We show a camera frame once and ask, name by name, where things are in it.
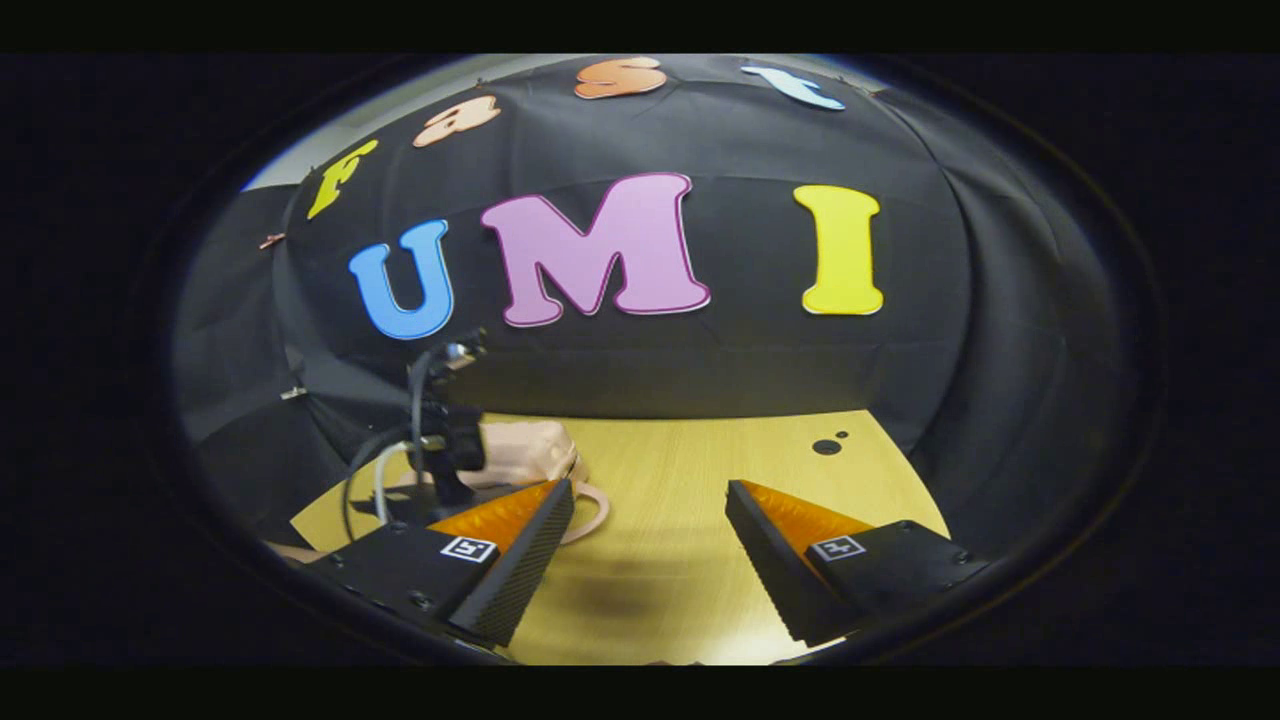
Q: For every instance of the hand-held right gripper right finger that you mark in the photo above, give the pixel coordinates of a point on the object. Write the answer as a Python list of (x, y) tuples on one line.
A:
[(770, 570)]

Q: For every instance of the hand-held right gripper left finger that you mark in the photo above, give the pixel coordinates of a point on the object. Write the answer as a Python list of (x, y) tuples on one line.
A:
[(525, 565)]

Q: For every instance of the pink suitcase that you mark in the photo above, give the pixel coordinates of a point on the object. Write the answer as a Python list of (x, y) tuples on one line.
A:
[(530, 450)]

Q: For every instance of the black backdrop cloth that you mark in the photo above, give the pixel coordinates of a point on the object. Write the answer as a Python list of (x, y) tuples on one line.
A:
[(700, 360)]

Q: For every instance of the copper clip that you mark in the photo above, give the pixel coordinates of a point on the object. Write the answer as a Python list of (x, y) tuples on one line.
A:
[(271, 240)]

